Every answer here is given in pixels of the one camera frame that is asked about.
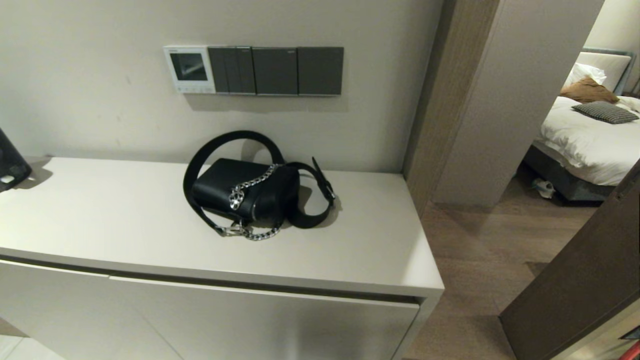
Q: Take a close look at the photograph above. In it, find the white wall thermostat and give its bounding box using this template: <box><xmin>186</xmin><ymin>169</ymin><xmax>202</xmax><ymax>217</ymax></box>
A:
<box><xmin>163</xmin><ymin>45</ymin><xmax>217</xmax><ymax>95</ymax></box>

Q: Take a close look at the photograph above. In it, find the white cabinet door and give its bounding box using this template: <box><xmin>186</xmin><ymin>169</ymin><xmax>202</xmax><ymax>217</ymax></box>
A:
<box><xmin>109</xmin><ymin>276</ymin><xmax>421</xmax><ymax>360</ymax></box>
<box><xmin>0</xmin><ymin>260</ymin><xmax>183</xmax><ymax>360</ymax></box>

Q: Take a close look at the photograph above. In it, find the white sideboard cabinet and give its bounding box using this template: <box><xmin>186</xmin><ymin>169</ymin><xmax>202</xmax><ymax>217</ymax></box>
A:
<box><xmin>0</xmin><ymin>156</ymin><xmax>446</xmax><ymax>360</ymax></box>

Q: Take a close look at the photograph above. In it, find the white sneaker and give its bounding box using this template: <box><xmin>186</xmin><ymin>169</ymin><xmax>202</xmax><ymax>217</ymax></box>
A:
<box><xmin>531</xmin><ymin>177</ymin><xmax>556</xmax><ymax>199</ymax></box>

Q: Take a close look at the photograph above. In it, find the bed with white duvet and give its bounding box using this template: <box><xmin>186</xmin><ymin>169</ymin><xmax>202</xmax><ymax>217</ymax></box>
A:
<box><xmin>522</xmin><ymin>95</ymin><xmax>640</xmax><ymax>202</ymax></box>

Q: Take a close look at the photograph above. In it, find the brown cushion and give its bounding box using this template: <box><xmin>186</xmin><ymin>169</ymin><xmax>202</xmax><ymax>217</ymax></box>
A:
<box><xmin>560</xmin><ymin>75</ymin><xmax>620</xmax><ymax>104</ymax></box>

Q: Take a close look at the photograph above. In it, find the dark brown wooden door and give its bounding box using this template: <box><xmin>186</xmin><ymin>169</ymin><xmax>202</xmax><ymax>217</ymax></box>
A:
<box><xmin>499</xmin><ymin>160</ymin><xmax>640</xmax><ymax>360</ymax></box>

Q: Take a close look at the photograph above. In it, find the small crumpled white pillow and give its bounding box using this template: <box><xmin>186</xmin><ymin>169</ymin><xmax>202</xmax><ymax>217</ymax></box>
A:
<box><xmin>565</xmin><ymin>62</ymin><xmax>607</xmax><ymax>87</ymax></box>

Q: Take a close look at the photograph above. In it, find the houndstooth pattern cushion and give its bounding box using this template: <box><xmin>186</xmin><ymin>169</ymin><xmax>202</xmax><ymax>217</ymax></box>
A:
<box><xmin>571</xmin><ymin>101</ymin><xmax>640</xmax><ymax>124</ymax></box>

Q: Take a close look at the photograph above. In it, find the black round mesh object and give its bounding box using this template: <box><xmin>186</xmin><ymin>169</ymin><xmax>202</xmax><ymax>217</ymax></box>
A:
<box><xmin>0</xmin><ymin>127</ymin><xmax>33</xmax><ymax>194</ymax></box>

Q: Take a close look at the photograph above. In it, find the large white pillow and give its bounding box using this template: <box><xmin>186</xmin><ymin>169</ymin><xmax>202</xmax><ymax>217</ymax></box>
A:
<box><xmin>577</xmin><ymin>51</ymin><xmax>632</xmax><ymax>92</ymax></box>

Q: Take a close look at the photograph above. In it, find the grey bed headboard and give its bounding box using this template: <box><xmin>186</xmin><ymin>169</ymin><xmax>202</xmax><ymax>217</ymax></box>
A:
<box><xmin>582</xmin><ymin>46</ymin><xmax>638</xmax><ymax>96</ymax></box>

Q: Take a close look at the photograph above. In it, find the black handbag with silver chain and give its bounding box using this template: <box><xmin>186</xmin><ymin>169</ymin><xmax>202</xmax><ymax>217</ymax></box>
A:
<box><xmin>182</xmin><ymin>130</ymin><xmax>337</xmax><ymax>242</ymax></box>

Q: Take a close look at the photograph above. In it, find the dark grey square panel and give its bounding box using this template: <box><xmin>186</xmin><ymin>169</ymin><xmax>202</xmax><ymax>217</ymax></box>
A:
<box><xmin>297</xmin><ymin>47</ymin><xmax>345</xmax><ymax>96</ymax></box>
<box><xmin>252</xmin><ymin>47</ymin><xmax>299</xmax><ymax>96</ymax></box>

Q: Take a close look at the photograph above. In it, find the dark grey switch panel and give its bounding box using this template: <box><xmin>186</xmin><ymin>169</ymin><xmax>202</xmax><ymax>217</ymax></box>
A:
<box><xmin>207</xmin><ymin>46</ymin><xmax>257</xmax><ymax>95</ymax></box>

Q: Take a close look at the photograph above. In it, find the wooden door frame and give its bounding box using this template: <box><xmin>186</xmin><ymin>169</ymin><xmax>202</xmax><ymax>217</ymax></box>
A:
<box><xmin>402</xmin><ymin>0</ymin><xmax>501</xmax><ymax>216</ymax></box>

